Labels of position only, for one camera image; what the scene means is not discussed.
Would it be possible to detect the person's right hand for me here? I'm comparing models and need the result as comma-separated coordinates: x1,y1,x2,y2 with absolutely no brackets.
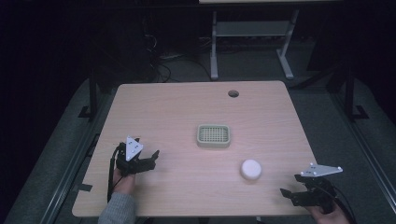
305,201,352,224

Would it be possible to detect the black metal stand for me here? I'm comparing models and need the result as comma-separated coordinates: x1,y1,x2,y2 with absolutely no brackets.
343,66,370,121
78,69,101,121

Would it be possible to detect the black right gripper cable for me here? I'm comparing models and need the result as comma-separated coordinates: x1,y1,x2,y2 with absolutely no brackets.
332,185,358,224

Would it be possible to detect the dark tape strip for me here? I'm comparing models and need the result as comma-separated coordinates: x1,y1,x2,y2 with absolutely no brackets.
72,183,93,192

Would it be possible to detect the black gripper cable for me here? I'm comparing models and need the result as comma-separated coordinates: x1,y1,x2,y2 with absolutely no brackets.
106,145,121,203
332,185,358,224

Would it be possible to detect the person's left hand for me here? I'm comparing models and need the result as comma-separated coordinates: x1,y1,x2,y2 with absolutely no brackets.
112,167,137,196

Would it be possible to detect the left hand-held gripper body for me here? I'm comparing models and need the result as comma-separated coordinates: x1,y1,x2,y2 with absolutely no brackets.
115,135,148,177

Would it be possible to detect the white metal desk frame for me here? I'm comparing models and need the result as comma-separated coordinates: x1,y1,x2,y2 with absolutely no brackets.
209,8,301,81

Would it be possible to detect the pale green soap dish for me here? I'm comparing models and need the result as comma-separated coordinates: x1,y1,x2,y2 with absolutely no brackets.
196,123,232,149

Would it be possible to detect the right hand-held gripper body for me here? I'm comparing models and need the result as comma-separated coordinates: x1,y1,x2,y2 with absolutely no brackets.
297,162,344,215

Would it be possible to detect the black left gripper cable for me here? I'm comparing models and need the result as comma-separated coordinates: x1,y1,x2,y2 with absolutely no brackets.
106,145,121,203

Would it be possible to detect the white round soap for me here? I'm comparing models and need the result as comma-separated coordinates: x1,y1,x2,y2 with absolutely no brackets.
240,159,262,181

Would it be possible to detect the tangle of black floor cables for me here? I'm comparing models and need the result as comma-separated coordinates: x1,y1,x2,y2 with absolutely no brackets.
143,18,213,84

